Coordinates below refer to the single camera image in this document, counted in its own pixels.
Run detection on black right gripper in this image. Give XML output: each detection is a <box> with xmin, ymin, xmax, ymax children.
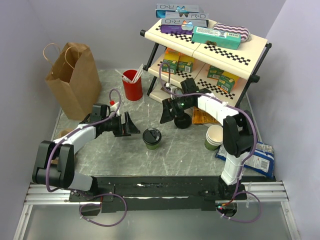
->
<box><xmin>160</xmin><ymin>96</ymin><xmax>193</xmax><ymax>125</ymax></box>

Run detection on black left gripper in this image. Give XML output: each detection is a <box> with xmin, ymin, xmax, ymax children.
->
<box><xmin>102</xmin><ymin>111</ymin><xmax>140</xmax><ymax>137</ymax></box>

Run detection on cardboard cup carrier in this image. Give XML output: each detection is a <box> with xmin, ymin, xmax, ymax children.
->
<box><xmin>51</xmin><ymin>128</ymin><xmax>74</xmax><ymax>165</ymax></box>

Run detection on green paper coffee cup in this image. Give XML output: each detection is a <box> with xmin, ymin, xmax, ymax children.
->
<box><xmin>145</xmin><ymin>142</ymin><xmax>160</xmax><ymax>150</ymax></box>

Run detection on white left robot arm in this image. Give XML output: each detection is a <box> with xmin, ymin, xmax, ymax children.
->
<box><xmin>32</xmin><ymin>103</ymin><xmax>140</xmax><ymax>201</ymax></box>

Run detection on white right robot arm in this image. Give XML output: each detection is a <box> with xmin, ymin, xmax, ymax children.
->
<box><xmin>160</xmin><ymin>78</ymin><xmax>258</xmax><ymax>199</ymax></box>

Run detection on stack of black lids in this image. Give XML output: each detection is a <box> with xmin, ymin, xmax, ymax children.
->
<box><xmin>174</xmin><ymin>114</ymin><xmax>192</xmax><ymax>129</ymax></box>

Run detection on orange snack bag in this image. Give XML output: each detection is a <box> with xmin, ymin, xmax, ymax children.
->
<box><xmin>192</xmin><ymin>107</ymin><xmax>219</xmax><ymax>125</ymax></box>

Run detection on red plastic cup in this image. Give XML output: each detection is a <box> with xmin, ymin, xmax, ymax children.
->
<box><xmin>122</xmin><ymin>69</ymin><xmax>143</xmax><ymax>101</ymax></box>

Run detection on white wrapped straws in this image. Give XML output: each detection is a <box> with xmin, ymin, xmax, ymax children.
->
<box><xmin>114</xmin><ymin>63</ymin><xmax>145</xmax><ymax>84</ymax></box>

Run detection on stack of green paper cups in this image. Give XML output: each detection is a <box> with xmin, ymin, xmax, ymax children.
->
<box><xmin>204</xmin><ymin>125</ymin><xmax>223</xmax><ymax>151</ymax></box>

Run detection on green yellow box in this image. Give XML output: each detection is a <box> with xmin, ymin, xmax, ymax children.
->
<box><xmin>207</xmin><ymin>65</ymin><xmax>224</xmax><ymax>80</ymax></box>
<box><xmin>216</xmin><ymin>71</ymin><xmax>240</xmax><ymax>93</ymax></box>
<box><xmin>161</xmin><ymin>47</ymin><xmax>181</xmax><ymax>74</ymax></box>
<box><xmin>177</xmin><ymin>53</ymin><xmax>195</xmax><ymax>73</ymax></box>

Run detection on green yellow box far left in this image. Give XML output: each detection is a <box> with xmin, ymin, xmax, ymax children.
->
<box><xmin>161</xmin><ymin>47</ymin><xmax>181</xmax><ymax>74</ymax></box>

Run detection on green yellow box far right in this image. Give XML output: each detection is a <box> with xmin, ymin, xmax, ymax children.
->
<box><xmin>216</xmin><ymin>71</ymin><xmax>240</xmax><ymax>93</ymax></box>

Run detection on brown paper bag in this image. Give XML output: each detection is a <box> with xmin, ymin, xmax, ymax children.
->
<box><xmin>45</xmin><ymin>42</ymin><xmax>102</xmax><ymax>121</ymax></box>

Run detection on cream three-tier shelf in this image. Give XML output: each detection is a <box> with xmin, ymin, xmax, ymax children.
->
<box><xmin>140</xmin><ymin>20</ymin><xmax>272</xmax><ymax>107</ymax></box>

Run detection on teal rectangular box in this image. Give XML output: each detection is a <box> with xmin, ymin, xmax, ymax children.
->
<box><xmin>191</xmin><ymin>26</ymin><xmax>241</xmax><ymax>50</ymax></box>

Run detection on purple grey R+Co box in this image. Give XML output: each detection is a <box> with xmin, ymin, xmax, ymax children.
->
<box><xmin>160</xmin><ymin>18</ymin><xmax>209</xmax><ymax>35</ymax></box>

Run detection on blue chips bag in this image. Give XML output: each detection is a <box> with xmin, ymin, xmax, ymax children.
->
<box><xmin>215</xmin><ymin>141</ymin><xmax>276</xmax><ymax>179</ymax></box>

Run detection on top grey R+Co box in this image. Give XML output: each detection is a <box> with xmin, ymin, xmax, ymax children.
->
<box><xmin>155</xmin><ymin>3</ymin><xmax>209</xmax><ymax>20</ymax></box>

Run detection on purple wavy pouch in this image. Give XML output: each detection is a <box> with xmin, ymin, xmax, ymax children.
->
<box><xmin>212</xmin><ymin>22</ymin><xmax>252</xmax><ymax>43</ymax></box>

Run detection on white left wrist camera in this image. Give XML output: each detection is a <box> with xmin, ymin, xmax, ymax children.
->
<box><xmin>109</xmin><ymin>100</ymin><xmax>120</xmax><ymax>115</ymax></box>

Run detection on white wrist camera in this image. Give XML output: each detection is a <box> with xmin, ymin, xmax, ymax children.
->
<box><xmin>165</xmin><ymin>82</ymin><xmax>178</xmax><ymax>99</ymax></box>
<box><xmin>109</xmin><ymin>100</ymin><xmax>120</xmax><ymax>115</ymax></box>

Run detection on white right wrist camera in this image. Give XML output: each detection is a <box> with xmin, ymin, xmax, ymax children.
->
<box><xmin>165</xmin><ymin>82</ymin><xmax>178</xmax><ymax>99</ymax></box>

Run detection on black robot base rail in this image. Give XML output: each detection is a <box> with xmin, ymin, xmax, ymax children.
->
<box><xmin>67</xmin><ymin>175</ymin><xmax>276</xmax><ymax>218</ymax></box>

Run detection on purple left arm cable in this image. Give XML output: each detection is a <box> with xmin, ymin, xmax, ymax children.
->
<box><xmin>46</xmin><ymin>88</ymin><xmax>128</xmax><ymax>227</ymax></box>

